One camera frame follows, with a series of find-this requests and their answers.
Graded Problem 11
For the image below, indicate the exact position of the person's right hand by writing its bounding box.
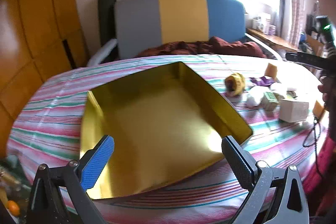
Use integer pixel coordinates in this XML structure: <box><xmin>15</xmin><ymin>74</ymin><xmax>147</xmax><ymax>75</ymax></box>
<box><xmin>318</xmin><ymin>76</ymin><xmax>336</xmax><ymax>110</ymax></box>

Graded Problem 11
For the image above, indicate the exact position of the black cable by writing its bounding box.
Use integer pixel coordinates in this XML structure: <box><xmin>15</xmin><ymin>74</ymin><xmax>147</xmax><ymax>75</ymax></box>
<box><xmin>302</xmin><ymin>116</ymin><xmax>324</xmax><ymax>148</ymax></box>

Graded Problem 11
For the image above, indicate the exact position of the yellow sponge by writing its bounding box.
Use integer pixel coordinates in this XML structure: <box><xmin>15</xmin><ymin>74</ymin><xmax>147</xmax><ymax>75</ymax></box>
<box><xmin>313</xmin><ymin>100</ymin><xmax>326</xmax><ymax>119</ymax></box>
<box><xmin>265</xmin><ymin>63</ymin><xmax>278</xmax><ymax>80</ymax></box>

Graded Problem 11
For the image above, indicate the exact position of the small green box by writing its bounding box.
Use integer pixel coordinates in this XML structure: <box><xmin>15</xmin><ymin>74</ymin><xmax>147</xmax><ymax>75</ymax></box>
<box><xmin>262</xmin><ymin>91</ymin><xmax>279</xmax><ymax>111</ymax></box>

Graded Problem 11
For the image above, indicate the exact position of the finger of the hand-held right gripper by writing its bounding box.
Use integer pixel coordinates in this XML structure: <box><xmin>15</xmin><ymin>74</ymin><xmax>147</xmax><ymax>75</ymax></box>
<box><xmin>286</xmin><ymin>52</ymin><xmax>326</xmax><ymax>70</ymax></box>

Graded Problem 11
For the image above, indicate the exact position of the wooden wardrobe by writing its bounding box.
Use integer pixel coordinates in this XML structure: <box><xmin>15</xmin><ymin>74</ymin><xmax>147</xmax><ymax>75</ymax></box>
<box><xmin>0</xmin><ymin>0</ymin><xmax>90</xmax><ymax>140</ymax></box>

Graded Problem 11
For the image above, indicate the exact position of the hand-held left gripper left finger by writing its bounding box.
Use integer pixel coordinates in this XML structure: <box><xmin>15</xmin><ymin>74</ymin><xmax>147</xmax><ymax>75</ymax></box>
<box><xmin>26</xmin><ymin>135</ymin><xmax>116</xmax><ymax>224</ymax></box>

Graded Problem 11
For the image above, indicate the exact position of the white cardboard box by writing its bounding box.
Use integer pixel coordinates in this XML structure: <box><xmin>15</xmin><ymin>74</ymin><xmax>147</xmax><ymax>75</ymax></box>
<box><xmin>279</xmin><ymin>98</ymin><xmax>310</xmax><ymax>123</ymax></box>

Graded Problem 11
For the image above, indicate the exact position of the wooden side table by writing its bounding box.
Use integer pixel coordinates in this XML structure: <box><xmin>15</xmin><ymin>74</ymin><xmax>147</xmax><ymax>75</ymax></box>
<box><xmin>247</xmin><ymin>28</ymin><xmax>300</xmax><ymax>52</ymax></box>

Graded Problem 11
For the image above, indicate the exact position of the orange fruit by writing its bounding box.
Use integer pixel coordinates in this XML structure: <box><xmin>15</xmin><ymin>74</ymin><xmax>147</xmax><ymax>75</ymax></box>
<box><xmin>7</xmin><ymin>200</ymin><xmax>21</xmax><ymax>215</ymax></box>

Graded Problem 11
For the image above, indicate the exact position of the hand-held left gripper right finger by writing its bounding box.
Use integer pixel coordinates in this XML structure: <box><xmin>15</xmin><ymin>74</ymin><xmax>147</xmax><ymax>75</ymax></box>
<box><xmin>221</xmin><ymin>135</ymin><xmax>309</xmax><ymax>224</ymax></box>

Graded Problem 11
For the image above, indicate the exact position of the purple snack packet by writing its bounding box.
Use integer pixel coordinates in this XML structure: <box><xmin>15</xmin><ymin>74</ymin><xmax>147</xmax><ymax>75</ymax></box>
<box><xmin>249</xmin><ymin>76</ymin><xmax>275</xmax><ymax>88</ymax></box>

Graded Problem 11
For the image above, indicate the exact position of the gold metal tin box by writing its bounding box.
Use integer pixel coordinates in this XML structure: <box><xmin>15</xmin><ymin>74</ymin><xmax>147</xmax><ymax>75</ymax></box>
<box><xmin>79</xmin><ymin>61</ymin><xmax>254</xmax><ymax>200</ymax></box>

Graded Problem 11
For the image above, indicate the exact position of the white cloth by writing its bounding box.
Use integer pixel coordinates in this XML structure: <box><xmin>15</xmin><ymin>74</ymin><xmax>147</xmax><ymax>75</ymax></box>
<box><xmin>245</xmin><ymin>88</ymin><xmax>265</xmax><ymax>108</ymax></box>

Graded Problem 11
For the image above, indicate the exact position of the red garment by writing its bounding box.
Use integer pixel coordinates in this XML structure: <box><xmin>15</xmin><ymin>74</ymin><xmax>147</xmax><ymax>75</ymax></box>
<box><xmin>302</xmin><ymin>130</ymin><xmax>336</xmax><ymax>216</ymax></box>

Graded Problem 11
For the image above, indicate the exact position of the white carton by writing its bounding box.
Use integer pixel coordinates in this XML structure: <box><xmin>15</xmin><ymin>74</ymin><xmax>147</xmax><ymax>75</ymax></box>
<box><xmin>259</xmin><ymin>13</ymin><xmax>271</xmax><ymax>33</ymax></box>

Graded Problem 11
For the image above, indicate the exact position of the cluttered shelf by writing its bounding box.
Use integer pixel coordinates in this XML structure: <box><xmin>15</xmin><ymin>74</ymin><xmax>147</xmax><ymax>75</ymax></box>
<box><xmin>299</xmin><ymin>0</ymin><xmax>331</xmax><ymax>56</ymax></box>

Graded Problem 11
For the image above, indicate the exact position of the grey yellow blue chair back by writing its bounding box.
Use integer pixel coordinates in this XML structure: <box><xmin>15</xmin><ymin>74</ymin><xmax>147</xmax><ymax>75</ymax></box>
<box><xmin>115</xmin><ymin>0</ymin><xmax>247</xmax><ymax>60</ymax></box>

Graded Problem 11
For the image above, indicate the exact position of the white bed rail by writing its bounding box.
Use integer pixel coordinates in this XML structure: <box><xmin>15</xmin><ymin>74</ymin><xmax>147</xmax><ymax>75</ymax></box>
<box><xmin>87</xmin><ymin>39</ymin><xmax>118</xmax><ymax>67</ymax></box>

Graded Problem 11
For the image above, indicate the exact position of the grey bed rail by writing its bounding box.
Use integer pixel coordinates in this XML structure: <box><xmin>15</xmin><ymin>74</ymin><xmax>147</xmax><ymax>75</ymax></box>
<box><xmin>245</xmin><ymin>33</ymin><xmax>282</xmax><ymax>60</ymax></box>

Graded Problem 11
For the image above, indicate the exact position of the dark red blanket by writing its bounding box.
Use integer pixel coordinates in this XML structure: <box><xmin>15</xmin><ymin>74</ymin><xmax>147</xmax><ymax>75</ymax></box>
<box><xmin>135</xmin><ymin>36</ymin><xmax>267</xmax><ymax>59</ymax></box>

